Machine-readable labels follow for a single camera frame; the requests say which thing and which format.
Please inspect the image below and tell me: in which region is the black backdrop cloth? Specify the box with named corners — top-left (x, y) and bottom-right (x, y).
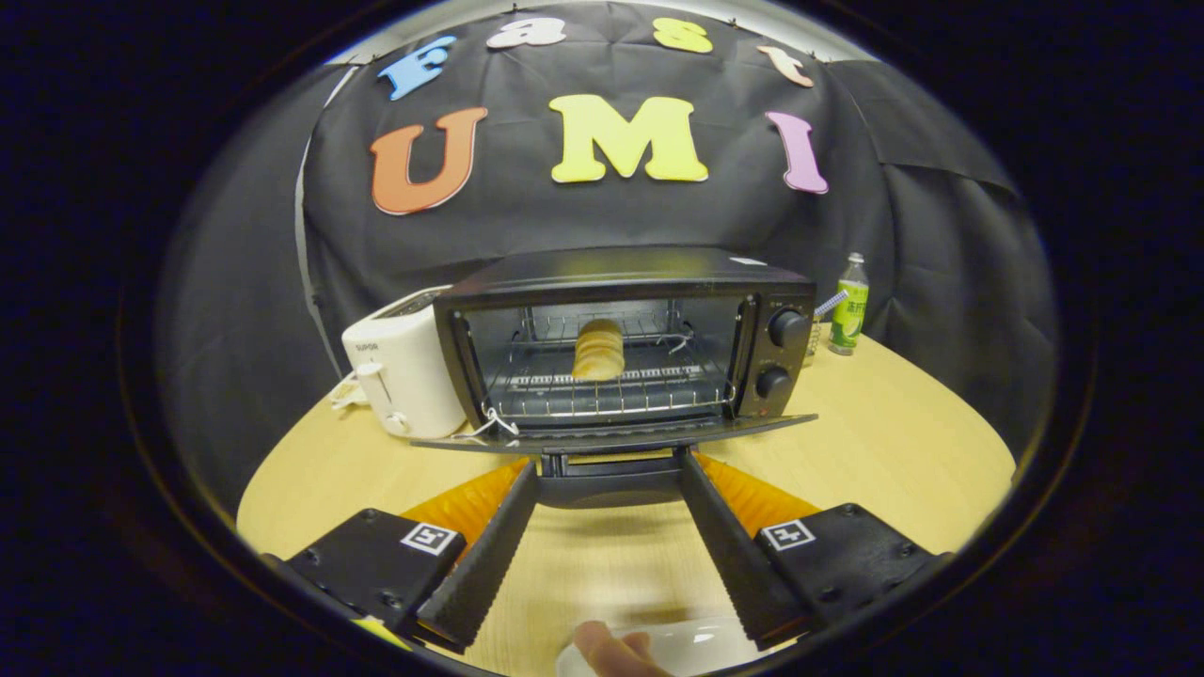
top-left (155, 0), bottom-right (1059, 509)

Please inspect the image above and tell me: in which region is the white rectangular plate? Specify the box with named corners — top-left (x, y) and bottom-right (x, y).
top-left (555, 616), bottom-right (768, 677)

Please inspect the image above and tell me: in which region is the golden bread roll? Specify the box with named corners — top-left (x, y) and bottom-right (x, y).
top-left (572, 319), bottom-right (626, 382)

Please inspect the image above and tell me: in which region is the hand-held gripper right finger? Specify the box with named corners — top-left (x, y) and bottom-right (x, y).
top-left (675, 448), bottom-right (951, 652)

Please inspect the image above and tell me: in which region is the black toaster oven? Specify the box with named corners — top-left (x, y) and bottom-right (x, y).
top-left (412, 246), bottom-right (819, 510)

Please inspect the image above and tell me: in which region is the green drink bottle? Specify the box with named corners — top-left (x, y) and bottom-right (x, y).
top-left (829, 252), bottom-right (870, 356)

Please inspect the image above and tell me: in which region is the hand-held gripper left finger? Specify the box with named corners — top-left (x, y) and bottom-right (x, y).
top-left (282, 461), bottom-right (541, 654)

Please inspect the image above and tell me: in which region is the white pop-up toaster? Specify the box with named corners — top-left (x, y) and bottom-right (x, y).
top-left (341, 285), bottom-right (468, 440)

